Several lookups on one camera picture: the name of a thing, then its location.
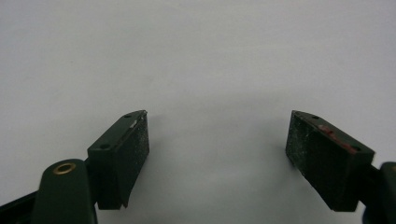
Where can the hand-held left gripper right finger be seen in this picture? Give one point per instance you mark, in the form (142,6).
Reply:
(323,161)

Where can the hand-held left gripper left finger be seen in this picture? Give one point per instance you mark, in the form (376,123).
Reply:
(120,161)

